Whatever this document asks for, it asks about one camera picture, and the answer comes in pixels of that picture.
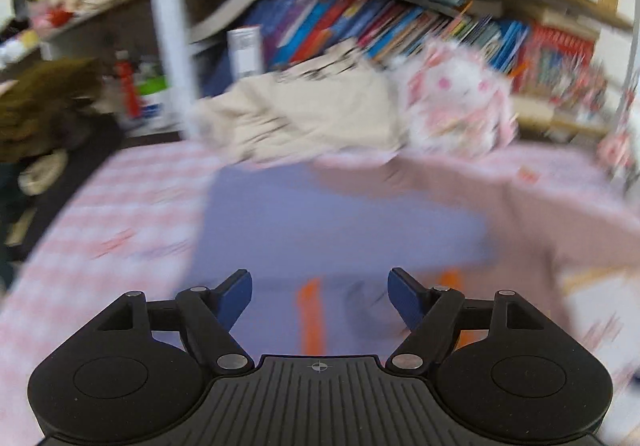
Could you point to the white pink bunny plush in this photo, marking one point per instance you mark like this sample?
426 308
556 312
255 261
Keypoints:
465 91

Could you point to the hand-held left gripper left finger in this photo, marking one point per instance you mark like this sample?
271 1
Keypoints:
235 298

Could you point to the red book set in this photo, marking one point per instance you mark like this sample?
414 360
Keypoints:
560 61

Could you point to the white plastic bottle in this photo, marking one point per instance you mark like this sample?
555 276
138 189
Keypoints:
152 96

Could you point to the pink checkered desk mat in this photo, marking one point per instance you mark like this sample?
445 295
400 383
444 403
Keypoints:
100 226

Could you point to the white barcode box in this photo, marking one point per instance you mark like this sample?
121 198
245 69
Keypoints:
245 51

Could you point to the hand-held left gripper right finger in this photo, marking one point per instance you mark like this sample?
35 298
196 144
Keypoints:
405 298

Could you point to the lavender and mauve knit sweater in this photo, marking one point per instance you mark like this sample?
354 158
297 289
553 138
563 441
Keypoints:
325 226

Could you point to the row of colourful books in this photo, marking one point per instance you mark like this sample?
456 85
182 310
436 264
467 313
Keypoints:
350 21

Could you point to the red tassel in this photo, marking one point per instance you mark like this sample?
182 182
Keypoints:
129 86

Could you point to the thick white leaning book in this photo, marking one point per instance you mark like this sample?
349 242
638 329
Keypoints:
225 11

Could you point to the white and wooden bookshelf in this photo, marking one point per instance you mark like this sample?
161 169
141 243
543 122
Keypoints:
165 26

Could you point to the olive cloth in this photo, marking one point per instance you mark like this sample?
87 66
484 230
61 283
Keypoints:
45 101

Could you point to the cream printed shirt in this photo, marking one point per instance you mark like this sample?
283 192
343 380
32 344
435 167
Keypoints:
300 111

